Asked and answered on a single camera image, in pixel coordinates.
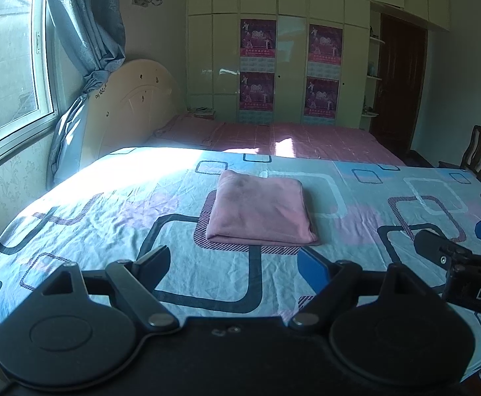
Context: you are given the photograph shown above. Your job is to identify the cream wardrobe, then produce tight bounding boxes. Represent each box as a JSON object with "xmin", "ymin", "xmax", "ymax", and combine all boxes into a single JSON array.
[{"xmin": 186, "ymin": 0, "xmax": 451, "ymax": 130}]

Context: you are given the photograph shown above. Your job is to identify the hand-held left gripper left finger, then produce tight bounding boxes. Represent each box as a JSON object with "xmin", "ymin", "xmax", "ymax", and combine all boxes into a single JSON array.
[{"xmin": 42, "ymin": 245, "xmax": 181, "ymax": 333}]

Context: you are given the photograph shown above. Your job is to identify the blue patterned bed sheet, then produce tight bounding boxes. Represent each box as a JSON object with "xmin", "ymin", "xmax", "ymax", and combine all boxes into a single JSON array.
[{"xmin": 0, "ymin": 146, "xmax": 481, "ymax": 380}]

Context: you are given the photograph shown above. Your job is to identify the pink pillow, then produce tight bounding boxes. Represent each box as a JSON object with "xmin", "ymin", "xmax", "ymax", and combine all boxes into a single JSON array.
[{"xmin": 154, "ymin": 115, "xmax": 224, "ymax": 147}]

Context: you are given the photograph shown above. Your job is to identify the pink checked bed sheet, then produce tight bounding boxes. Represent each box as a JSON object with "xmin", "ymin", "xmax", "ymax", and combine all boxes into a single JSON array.
[{"xmin": 145, "ymin": 115, "xmax": 406, "ymax": 166}]

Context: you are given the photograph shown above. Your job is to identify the purple wall poster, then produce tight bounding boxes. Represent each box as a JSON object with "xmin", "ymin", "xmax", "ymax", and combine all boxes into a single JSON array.
[
  {"xmin": 239, "ymin": 71, "xmax": 275, "ymax": 123},
  {"xmin": 304, "ymin": 76, "xmax": 340, "ymax": 126},
  {"xmin": 308, "ymin": 24, "xmax": 343, "ymax": 77},
  {"xmin": 240, "ymin": 19, "xmax": 276, "ymax": 72}
]

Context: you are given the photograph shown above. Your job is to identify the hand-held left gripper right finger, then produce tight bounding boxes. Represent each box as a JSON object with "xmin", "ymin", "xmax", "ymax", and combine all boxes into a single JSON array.
[{"xmin": 289, "ymin": 247, "xmax": 439, "ymax": 331}]

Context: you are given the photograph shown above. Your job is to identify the window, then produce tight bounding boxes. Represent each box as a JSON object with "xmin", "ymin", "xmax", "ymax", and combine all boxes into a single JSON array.
[{"xmin": 0, "ymin": 0, "xmax": 57, "ymax": 166}]

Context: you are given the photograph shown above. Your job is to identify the blue curtain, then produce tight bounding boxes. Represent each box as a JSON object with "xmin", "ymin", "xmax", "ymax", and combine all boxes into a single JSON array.
[{"xmin": 42, "ymin": 0, "xmax": 126, "ymax": 186}]

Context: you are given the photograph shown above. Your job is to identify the white corner shelf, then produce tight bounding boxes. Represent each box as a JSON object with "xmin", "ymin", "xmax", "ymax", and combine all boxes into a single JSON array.
[{"xmin": 360, "ymin": 25, "xmax": 385, "ymax": 117}]

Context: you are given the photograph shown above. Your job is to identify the cream headboard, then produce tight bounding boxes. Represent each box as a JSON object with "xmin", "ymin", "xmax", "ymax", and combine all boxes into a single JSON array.
[{"xmin": 81, "ymin": 58, "xmax": 187, "ymax": 163}]

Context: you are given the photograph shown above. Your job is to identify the wooden chair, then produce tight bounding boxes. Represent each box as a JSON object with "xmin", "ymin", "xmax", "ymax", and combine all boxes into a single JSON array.
[{"xmin": 437, "ymin": 125, "xmax": 481, "ymax": 182}]

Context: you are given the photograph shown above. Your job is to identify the pink sweater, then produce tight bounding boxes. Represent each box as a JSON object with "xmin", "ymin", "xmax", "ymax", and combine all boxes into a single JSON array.
[{"xmin": 205, "ymin": 169, "xmax": 320, "ymax": 247}]

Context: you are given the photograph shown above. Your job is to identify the brown door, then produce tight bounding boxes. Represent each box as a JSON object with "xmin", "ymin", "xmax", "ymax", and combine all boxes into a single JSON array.
[{"xmin": 370, "ymin": 13, "xmax": 428, "ymax": 155}]

